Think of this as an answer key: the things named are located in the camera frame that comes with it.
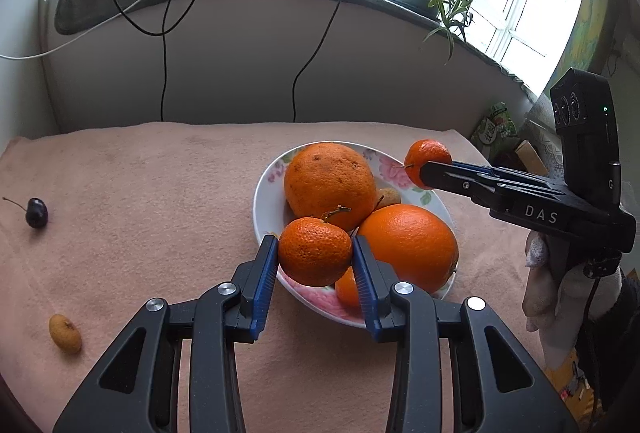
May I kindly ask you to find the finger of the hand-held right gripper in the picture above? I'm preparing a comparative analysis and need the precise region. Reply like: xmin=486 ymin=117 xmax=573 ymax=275
xmin=420 ymin=160 xmax=502 ymax=210
xmin=451 ymin=160 xmax=502 ymax=179

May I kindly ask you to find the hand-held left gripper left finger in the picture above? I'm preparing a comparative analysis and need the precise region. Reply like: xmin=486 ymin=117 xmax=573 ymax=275
xmin=52 ymin=234 xmax=279 ymax=433

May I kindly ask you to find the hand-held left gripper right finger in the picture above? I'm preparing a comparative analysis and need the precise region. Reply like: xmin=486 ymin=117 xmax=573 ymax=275
xmin=351 ymin=234 xmax=579 ymax=433

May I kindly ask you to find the small tangerine with stem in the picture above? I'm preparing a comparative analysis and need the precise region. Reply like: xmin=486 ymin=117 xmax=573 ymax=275
xmin=277 ymin=206 xmax=355 ymax=288

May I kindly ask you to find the large smooth orange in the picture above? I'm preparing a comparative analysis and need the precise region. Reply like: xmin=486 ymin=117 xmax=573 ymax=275
xmin=350 ymin=204 xmax=460 ymax=299

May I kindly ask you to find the small brown fruit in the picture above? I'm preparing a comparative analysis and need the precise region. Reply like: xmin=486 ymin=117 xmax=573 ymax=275
xmin=375 ymin=187 xmax=402 ymax=209

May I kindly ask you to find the white floral bowl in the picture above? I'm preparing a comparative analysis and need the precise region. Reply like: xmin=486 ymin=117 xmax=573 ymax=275
xmin=252 ymin=142 xmax=458 ymax=330

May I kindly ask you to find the large speckled orange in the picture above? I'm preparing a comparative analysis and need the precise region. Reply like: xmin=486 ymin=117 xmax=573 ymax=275
xmin=284 ymin=142 xmax=378 ymax=234

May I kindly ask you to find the person's right hand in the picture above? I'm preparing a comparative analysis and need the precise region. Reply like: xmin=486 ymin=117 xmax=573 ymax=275
xmin=522 ymin=230 xmax=592 ymax=370

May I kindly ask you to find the green snack packet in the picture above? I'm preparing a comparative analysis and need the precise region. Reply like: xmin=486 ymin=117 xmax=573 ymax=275
xmin=479 ymin=102 xmax=519 ymax=150

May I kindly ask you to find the brown cardboard box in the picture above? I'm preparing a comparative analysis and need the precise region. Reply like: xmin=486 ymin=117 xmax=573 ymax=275
xmin=514 ymin=140 xmax=549 ymax=177

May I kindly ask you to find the pink blanket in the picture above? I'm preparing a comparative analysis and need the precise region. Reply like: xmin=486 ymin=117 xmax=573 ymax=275
xmin=0 ymin=120 xmax=551 ymax=433

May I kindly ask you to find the yellow loquat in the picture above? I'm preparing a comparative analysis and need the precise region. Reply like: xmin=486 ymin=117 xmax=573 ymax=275
xmin=48 ymin=314 xmax=82 ymax=355

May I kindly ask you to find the dark cherry with long stem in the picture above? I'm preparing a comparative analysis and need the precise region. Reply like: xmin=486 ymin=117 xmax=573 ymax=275
xmin=2 ymin=196 xmax=49 ymax=230

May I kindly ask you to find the black cable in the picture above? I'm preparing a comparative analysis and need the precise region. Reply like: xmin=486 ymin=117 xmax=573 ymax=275
xmin=291 ymin=0 xmax=343 ymax=123
xmin=79 ymin=0 xmax=230 ymax=123

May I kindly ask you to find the white cable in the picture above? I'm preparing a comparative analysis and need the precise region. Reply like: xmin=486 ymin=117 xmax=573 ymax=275
xmin=0 ymin=0 xmax=197 ymax=61

